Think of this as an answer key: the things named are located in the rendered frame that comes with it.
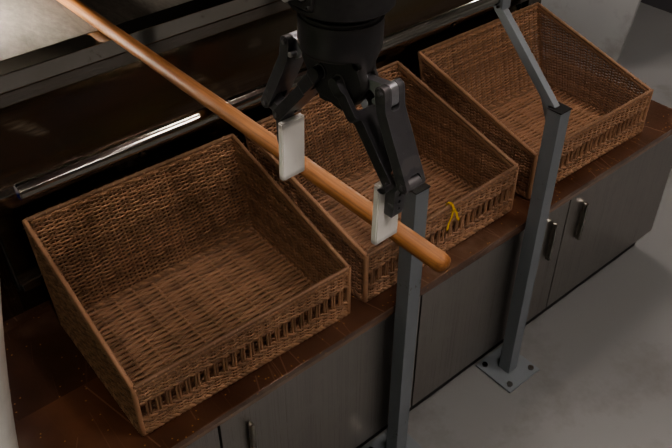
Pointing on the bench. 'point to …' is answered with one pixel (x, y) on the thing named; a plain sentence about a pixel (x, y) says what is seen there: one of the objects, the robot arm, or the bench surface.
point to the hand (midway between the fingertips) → (336, 196)
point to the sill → (150, 29)
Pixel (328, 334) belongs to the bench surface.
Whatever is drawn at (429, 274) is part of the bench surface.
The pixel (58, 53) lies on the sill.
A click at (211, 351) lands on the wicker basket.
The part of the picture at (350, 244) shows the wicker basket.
